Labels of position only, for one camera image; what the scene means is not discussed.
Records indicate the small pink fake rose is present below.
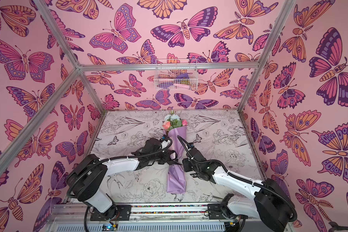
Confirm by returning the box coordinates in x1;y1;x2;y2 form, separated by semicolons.
182;119;188;126

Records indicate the black printed ribbon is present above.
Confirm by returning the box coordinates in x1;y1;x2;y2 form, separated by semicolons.
166;150;182;165

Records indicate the orange pink fake rose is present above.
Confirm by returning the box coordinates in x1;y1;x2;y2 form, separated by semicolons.
163;121;171;131

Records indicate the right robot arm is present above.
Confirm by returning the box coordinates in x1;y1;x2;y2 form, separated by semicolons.
183;147;298;232

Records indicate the white fake flower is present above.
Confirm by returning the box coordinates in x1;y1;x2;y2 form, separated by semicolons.
164;111;181;121

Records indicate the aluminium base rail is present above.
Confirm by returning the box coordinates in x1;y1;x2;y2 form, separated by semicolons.
45;202;271;232

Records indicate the purple pink wrapping paper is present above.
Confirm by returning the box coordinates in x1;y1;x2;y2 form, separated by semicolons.
163;126;187;194

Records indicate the aluminium frame structure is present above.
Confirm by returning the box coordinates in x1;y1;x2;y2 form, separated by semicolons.
0;0;296;232

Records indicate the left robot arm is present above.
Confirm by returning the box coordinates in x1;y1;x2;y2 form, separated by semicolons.
66;135;178;220

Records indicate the white wire basket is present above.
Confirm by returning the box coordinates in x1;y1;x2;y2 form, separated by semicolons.
153;59;199;91

